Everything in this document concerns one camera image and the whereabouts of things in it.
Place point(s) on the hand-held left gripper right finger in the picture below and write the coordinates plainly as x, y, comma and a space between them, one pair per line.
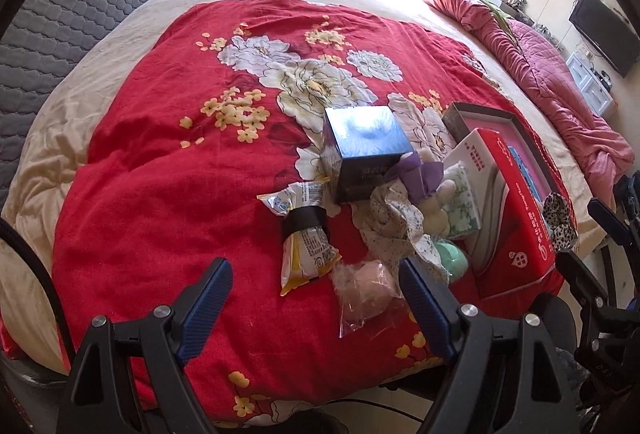
425, 309

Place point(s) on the small green tissue pack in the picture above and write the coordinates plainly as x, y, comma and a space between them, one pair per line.
464, 214

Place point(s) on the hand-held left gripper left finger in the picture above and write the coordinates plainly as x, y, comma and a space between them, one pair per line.
205, 309

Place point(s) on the red tissue pack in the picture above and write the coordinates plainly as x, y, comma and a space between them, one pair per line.
520, 224

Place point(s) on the leopard print scrunchie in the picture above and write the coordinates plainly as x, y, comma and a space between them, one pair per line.
560, 219

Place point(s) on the dark blue glossy box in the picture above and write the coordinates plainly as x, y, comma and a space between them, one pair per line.
365, 149

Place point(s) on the white floral scrunchie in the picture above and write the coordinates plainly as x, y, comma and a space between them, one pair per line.
395, 229

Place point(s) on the white drawer cabinet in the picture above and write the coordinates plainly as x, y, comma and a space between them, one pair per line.
592, 87

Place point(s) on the green egg-shaped sponge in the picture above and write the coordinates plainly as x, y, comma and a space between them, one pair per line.
450, 261

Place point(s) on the black wall television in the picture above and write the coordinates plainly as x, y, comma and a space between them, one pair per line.
605, 34

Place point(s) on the pink quilt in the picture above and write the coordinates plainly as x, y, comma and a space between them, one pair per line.
550, 79

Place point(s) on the pink book box tray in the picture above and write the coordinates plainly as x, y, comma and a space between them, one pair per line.
475, 110

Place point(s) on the cream plush bunny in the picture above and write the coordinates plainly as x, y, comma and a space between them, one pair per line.
442, 214

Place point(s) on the yellow snack packet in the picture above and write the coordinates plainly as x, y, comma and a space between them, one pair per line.
305, 259

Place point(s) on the green cloth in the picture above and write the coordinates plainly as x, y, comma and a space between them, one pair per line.
495, 12

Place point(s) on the black wide band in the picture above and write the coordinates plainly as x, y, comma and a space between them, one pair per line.
302, 221

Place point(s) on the red floral blanket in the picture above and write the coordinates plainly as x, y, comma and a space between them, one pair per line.
150, 214

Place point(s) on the pink puff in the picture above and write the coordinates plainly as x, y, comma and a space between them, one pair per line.
365, 289

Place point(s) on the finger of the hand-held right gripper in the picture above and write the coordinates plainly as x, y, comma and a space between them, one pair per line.
582, 276
615, 226

